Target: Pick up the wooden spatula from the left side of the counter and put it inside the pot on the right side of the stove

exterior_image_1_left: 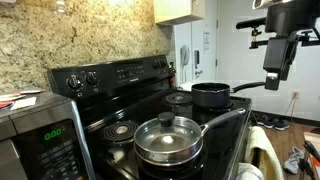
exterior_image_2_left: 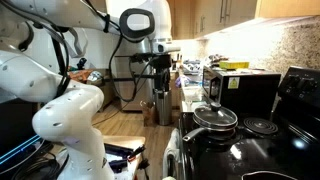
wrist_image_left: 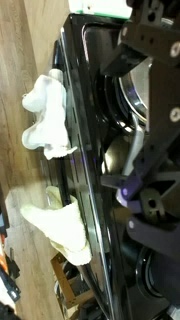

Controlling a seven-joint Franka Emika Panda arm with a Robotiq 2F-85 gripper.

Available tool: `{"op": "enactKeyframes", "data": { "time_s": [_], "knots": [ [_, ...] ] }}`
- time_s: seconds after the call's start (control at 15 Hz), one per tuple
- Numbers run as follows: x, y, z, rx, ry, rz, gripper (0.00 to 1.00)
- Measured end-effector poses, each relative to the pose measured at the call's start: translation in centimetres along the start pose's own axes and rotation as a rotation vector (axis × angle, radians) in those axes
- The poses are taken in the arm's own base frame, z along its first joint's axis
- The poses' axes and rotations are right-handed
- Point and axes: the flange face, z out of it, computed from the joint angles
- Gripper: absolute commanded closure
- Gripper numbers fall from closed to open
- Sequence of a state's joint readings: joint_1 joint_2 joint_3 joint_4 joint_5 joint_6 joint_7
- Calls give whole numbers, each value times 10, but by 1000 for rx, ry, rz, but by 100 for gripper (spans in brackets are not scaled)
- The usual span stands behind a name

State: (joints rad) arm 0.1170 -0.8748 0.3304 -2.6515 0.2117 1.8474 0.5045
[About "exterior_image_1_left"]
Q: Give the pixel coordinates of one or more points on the grey wall phone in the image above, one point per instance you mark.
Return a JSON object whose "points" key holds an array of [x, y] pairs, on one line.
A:
{"points": [[185, 55]]}

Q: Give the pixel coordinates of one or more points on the flat red packet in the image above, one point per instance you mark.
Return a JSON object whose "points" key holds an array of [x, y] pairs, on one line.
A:
{"points": [[5, 105]]}

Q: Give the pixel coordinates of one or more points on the black clamp tool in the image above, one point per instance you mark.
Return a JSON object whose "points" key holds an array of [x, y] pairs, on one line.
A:
{"points": [[312, 150]]}

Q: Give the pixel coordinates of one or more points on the light wooden wall cabinet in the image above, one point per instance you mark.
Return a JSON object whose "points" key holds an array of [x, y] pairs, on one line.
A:
{"points": [[176, 11]]}

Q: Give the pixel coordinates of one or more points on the steel black microwave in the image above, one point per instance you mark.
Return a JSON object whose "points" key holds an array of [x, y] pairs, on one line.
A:
{"points": [[43, 116]]}

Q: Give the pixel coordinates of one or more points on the white towel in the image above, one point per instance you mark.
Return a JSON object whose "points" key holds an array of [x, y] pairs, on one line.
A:
{"points": [[248, 171]]}

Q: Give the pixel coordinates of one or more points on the light wooden table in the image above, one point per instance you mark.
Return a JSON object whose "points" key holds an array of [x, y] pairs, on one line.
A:
{"points": [[313, 136]]}

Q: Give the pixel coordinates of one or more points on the black stereo camera bar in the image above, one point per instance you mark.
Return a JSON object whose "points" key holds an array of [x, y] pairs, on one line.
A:
{"points": [[251, 23]]}

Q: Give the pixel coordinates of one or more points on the white paper card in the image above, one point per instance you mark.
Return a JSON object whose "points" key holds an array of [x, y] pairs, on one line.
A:
{"points": [[23, 103]]}

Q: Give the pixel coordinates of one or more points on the white wall outlet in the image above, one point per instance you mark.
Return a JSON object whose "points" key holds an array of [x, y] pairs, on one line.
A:
{"points": [[295, 94]]}

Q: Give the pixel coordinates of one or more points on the black saucepan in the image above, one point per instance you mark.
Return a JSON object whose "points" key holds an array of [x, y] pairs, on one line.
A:
{"points": [[210, 96]]}

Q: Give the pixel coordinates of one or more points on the pale yellow towel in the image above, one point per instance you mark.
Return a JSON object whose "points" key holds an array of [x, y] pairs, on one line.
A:
{"points": [[263, 150]]}

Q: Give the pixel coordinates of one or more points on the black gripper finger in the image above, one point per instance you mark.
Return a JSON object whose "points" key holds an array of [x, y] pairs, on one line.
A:
{"points": [[272, 81]]}

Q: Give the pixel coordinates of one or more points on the stove control knob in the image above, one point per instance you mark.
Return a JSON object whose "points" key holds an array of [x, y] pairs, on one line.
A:
{"points": [[92, 78], [163, 62], [74, 82], [156, 64]]}

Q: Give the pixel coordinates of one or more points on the red white paper packet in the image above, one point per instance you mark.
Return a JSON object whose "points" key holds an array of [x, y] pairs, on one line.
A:
{"points": [[31, 91], [11, 97]]}

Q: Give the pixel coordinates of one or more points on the coil burner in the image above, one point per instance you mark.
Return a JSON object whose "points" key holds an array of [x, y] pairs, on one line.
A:
{"points": [[120, 131], [178, 98]]}

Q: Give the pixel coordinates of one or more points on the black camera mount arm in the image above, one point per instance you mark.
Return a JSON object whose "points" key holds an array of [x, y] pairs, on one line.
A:
{"points": [[260, 43]]}

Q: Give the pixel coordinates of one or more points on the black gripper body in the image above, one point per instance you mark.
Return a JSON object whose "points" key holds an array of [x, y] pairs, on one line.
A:
{"points": [[290, 16]]}

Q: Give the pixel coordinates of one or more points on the glass lid black knob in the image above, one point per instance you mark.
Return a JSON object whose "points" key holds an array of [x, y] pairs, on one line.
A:
{"points": [[166, 136]]}

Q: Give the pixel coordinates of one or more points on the white door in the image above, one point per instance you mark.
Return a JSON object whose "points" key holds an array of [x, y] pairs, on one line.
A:
{"points": [[208, 66]]}

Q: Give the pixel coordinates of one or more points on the black door lock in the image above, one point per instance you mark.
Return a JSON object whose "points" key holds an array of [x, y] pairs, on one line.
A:
{"points": [[197, 58]]}

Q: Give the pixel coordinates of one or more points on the white grey sneaker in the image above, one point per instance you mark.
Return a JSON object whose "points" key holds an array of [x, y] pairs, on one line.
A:
{"points": [[293, 161]]}

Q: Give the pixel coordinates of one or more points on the paper sign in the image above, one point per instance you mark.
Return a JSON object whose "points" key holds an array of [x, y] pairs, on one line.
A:
{"points": [[206, 41]]}

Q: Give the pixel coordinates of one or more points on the black electric stove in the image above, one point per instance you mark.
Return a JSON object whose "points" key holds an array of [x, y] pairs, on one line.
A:
{"points": [[133, 100]]}

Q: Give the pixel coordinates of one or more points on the dark sneaker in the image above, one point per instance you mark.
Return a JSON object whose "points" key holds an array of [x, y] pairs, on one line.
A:
{"points": [[269, 123], [282, 125], [260, 119]]}

